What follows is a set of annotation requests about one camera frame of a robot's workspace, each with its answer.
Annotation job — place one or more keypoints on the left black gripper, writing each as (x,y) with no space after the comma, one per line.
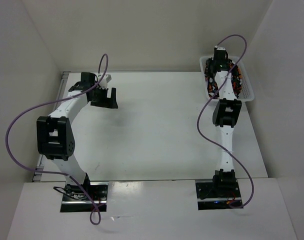
(106,102)

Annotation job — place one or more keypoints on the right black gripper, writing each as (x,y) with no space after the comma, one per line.
(208,71)

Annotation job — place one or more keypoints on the orange camouflage shorts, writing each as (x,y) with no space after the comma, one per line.
(211,85)

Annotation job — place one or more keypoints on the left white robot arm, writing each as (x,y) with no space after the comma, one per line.
(55,139)

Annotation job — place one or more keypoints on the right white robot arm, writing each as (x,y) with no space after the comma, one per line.
(225,117)

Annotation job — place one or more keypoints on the white plastic basket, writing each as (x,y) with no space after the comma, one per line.
(246,94)

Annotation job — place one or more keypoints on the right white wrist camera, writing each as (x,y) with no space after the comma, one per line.
(220,53)

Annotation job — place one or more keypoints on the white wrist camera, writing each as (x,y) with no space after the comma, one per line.
(103,84)
(220,53)

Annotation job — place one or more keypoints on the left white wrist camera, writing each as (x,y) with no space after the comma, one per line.
(103,84)

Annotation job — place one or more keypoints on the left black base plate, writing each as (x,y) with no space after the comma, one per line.
(75,201)

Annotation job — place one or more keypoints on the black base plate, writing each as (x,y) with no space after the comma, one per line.
(75,201)
(210,197)

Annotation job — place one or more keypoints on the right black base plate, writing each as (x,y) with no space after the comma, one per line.
(210,197)

